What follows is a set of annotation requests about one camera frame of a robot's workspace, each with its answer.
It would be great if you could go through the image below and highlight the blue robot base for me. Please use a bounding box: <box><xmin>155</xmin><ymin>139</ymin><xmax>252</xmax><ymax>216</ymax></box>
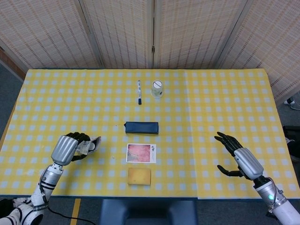
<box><xmin>99</xmin><ymin>199</ymin><xmax>199</xmax><ymax>225</ymax></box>

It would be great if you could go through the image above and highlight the blue white toothpaste box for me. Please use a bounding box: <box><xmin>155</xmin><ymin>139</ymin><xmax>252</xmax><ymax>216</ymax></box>
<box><xmin>77</xmin><ymin>135</ymin><xmax>102</xmax><ymax>157</ymax></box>

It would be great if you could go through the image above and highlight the yellow white checked tablecloth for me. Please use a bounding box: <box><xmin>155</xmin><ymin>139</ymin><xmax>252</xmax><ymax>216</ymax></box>
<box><xmin>0</xmin><ymin>68</ymin><xmax>300</xmax><ymax>200</ymax></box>

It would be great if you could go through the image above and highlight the blue white marker pen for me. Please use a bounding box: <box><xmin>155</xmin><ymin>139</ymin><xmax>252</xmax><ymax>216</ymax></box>
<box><xmin>137</xmin><ymin>80</ymin><xmax>143</xmax><ymax>105</ymax></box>

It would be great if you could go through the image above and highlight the white grey shoe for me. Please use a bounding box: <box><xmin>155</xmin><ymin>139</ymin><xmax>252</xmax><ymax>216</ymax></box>
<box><xmin>284</xmin><ymin>97</ymin><xmax>300</xmax><ymax>111</ymax></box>

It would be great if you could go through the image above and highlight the woven folding screen panel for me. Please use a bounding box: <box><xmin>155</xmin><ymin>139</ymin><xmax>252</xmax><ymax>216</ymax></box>
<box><xmin>217</xmin><ymin>0</ymin><xmax>300</xmax><ymax>102</ymax></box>
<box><xmin>153</xmin><ymin>0</ymin><xmax>248</xmax><ymax>69</ymax></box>
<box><xmin>79</xmin><ymin>0</ymin><xmax>155</xmax><ymax>69</ymax></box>
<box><xmin>0</xmin><ymin>0</ymin><xmax>102</xmax><ymax>70</ymax></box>

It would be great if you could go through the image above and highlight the black bag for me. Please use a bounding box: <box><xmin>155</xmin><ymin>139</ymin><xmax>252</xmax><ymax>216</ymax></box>
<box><xmin>282</xmin><ymin>126</ymin><xmax>300</xmax><ymax>162</ymax></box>

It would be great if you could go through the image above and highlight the red photo postcard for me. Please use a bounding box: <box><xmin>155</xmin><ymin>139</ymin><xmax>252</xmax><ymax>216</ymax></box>
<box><xmin>126</xmin><ymin>143</ymin><xmax>157</xmax><ymax>164</ymax></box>

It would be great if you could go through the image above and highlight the black floor cable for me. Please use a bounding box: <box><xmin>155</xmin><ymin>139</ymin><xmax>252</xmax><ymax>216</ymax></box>
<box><xmin>43</xmin><ymin>206</ymin><xmax>98</xmax><ymax>225</ymax></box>

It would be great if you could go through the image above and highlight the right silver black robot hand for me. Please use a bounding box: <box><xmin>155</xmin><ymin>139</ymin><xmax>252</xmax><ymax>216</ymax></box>
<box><xmin>214</xmin><ymin>131</ymin><xmax>264</xmax><ymax>180</ymax></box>

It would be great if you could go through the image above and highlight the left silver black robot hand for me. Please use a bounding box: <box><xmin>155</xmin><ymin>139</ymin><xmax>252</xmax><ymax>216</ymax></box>
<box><xmin>51</xmin><ymin>132</ymin><xmax>92</xmax><ymax>166</ymax></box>

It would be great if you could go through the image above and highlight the dark blue rectangular case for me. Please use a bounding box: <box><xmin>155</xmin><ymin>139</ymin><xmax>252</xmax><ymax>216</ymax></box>
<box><xmin>124</xmin><ymin>121</ymin><xmax>160</xmax><ymax>135</ymax></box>

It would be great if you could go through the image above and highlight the yellow sponge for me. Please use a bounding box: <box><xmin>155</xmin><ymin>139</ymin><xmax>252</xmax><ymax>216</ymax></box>
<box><xmin>127</xmin><ymin>167</ymin><xmax>152</xmax><ymax>186</ymax></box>

